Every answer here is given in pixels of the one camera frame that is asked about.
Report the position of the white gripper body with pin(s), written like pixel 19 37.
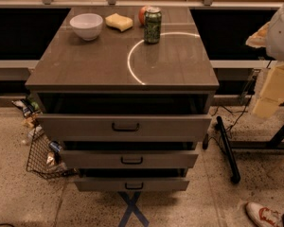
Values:
pixel 281 37

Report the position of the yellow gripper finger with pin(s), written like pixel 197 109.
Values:
pixel 271 93
pixel 258 39

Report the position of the green soda can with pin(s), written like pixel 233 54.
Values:
pixel 152 25

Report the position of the black metal stand leg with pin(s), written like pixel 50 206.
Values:
pixel 235 178

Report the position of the red apple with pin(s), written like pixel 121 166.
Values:
pixel 141 15

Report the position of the white red sneaker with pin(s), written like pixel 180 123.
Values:
pixel 263 216

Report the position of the grey drawer cabinet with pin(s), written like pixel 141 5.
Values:
pixel 119 74

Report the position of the yellow sponge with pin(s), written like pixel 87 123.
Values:
pixel 119 22

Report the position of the white bowl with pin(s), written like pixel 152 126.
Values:
pixel 87 25

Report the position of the bottom drawer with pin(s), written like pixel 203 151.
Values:
pixel 131 184

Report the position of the drawer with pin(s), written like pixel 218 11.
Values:
pixel 128 159
pixel 131 184
pixel 125 128

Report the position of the middle drawer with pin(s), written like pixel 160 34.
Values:
pixel 128 159

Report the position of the top drawer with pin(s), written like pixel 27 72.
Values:
pixel 125 128

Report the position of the snack bags on floor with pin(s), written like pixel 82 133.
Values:
pixel 30 112

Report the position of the black wire basket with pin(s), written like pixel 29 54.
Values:
pixel 44 161

